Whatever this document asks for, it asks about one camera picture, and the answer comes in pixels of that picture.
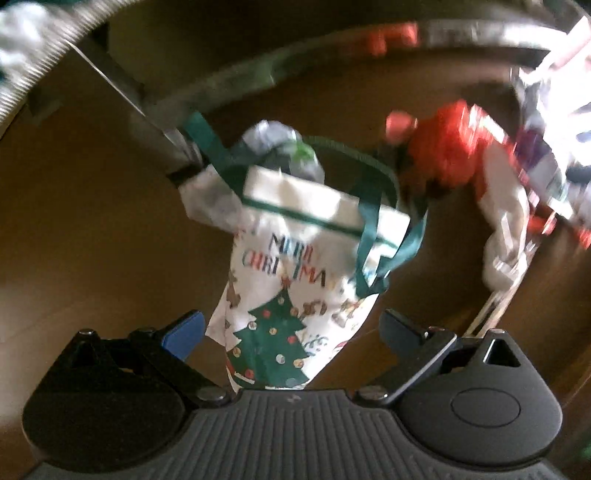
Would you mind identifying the white Christmas print tote bag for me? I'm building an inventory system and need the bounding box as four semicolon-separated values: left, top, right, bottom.
178;113;428;392

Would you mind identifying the ribbed metal strip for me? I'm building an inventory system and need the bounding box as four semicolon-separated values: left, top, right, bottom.
0;0;139;134

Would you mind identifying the red plastic bag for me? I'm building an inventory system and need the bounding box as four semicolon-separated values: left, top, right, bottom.
385;99;513;190

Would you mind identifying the clear plastic wrapper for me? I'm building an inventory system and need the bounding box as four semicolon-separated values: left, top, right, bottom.
240;120;326;183

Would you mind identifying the curved metal rim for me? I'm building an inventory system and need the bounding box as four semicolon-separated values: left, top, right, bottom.
131;21;559;139

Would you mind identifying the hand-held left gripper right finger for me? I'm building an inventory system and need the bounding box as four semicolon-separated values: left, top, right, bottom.
360;308;522;407

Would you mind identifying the white crumpled wrapper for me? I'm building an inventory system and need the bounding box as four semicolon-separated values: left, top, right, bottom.
480;138;541;289

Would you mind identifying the pile of colourful wrappers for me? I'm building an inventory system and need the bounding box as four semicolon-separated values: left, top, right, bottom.
510;18;591;250

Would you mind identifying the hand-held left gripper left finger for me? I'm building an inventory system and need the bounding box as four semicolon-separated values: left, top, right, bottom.
69;310;232;407

